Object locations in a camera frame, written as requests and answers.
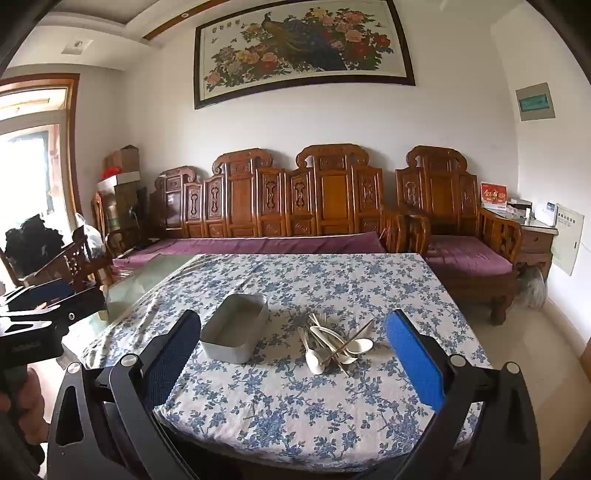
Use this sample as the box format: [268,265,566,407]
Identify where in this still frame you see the rectangular metal tin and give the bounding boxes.
[199,293,269,365]

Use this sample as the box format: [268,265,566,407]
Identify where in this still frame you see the red desk calendar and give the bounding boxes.
[480,181,508,208]

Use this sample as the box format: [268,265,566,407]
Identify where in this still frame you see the brown cardboard box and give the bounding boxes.
[105,144,140,174]

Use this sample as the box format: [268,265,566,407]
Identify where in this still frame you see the purple sofa cushion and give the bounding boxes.
[112,231,386,278]

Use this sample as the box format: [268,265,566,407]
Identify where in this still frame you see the framed peacock painting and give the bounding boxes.
[193,0,416,110]

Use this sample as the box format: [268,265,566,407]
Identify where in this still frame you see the green wall panel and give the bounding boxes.
[516,82,555,121]

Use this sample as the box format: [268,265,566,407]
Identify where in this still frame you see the clear plastic bag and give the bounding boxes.
[74,212,107,259]

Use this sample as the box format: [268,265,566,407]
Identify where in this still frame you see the person's left hand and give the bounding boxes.
[18,366,47,457]

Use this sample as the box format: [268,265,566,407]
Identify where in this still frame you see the black bag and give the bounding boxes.
[4,213,63,278]

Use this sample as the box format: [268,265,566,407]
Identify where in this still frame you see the wooden side table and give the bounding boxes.
[480,205,559,282]

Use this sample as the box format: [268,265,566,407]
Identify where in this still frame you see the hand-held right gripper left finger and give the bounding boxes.
[46,309,201,480]

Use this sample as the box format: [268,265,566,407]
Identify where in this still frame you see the blue floral tablecloth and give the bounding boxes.
[81,253,492,474]

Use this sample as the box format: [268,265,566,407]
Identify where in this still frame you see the brown wooden chopstick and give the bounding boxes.
[322,318,376,366]

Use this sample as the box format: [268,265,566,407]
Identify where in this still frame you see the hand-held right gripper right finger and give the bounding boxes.
[385,309,541,480]

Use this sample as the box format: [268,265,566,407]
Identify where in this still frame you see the white plastic spoons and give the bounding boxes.
[298,325,326,376]

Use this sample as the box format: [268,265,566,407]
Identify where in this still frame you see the carved wooden armchair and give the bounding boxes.
[394,145,522,326]

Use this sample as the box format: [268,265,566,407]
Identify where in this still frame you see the white desk phone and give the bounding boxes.
[533,200,559,227]

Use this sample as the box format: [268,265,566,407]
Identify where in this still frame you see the white flat box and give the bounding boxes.
[97,171,141,191]

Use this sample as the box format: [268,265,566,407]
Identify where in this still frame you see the light bamboo chopstick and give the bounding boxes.
[309,315,350,376]

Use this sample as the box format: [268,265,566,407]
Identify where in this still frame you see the carved wooden chair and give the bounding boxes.
[23,226,114,296]

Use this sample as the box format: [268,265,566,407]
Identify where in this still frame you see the white wall panel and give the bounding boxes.
[550,203,585,277]

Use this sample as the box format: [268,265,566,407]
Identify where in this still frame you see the wooden door frame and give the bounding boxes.
[0,73,81,287]

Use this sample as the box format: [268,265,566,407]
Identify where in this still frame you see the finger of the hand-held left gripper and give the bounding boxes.
[0,278,77,312]
[0,287,106,329]

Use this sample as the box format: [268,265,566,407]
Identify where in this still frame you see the carved wooden sofa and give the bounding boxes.
[105,144,432,282]

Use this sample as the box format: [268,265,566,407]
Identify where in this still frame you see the purple armchair cushion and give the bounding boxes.
[425,234,514,277]

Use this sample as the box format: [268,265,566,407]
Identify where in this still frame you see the grey plastic bag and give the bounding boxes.
[515,265,548,308]

